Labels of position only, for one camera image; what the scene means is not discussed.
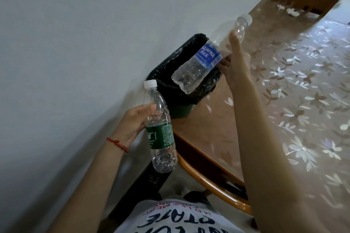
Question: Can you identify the blue label plastic bottle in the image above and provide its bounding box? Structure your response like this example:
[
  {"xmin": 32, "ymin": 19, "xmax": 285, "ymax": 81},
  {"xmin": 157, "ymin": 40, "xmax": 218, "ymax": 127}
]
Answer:
[{"xmin": 171, "ymin": 14, "xmax": 252, "ymax": 95}]

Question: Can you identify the person's right hand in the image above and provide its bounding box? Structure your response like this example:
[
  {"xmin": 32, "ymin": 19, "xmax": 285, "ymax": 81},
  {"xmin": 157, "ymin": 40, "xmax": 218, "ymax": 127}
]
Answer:
[{"xmin": 218, "ymin": 30, "xmax": 253, "ymax": 91}]

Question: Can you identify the green bin with black bag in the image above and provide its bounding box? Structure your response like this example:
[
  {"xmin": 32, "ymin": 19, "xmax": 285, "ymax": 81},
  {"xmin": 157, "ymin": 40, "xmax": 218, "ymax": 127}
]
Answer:
[{"xmin": 146, "ymin": 33, "xmax": 222, "ymax": 119}]

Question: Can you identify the white printed shirt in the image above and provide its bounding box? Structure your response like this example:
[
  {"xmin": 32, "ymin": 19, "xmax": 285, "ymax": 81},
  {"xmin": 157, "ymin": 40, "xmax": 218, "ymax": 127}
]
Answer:
[{"xmin": 113, "ymin": 200, "xmax": 246, "ymax": 233}]

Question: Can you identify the floral plastic tablecloth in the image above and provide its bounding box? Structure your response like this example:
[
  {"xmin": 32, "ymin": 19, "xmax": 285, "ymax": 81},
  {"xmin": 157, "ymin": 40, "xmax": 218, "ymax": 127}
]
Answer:
[{"xmin": 172, "ymin": 0, "xmax": 350, "ymax": 233}]

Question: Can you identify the person's left hand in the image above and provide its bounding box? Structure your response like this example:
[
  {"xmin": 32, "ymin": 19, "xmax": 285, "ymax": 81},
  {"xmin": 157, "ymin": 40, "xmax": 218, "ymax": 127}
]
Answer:
[{"xmin": 112, "ymin": 104, "xmax": 157, "ymax": 147}]

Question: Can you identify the person's left forearm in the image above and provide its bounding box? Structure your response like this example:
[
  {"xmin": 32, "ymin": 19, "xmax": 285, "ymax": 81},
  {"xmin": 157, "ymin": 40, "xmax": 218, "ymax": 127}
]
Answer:
[{"xmin": 48, "ymin": 137, "xmax": 129, "ymax": 233}]

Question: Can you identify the red string bracelet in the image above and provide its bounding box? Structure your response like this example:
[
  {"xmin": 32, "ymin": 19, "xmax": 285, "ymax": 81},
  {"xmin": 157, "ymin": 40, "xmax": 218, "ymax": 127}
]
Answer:
[{"xmin": 106, "ymin": 137, "xmax": 130, "ymax": 153}]

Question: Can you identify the person's right forearm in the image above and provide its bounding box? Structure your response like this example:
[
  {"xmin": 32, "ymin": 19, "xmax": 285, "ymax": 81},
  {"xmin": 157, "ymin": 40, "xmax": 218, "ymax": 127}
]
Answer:
[{"xmin": 227, "ymin": 77, "xmax": 328, "ymax": 233}]

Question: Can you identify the green label plastic bottle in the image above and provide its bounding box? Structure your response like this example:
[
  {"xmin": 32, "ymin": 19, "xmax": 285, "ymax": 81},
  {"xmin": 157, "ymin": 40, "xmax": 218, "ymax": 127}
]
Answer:
[{"xmin": 143, "ymin": 79, "xmax": 178, "ymax": 174}]

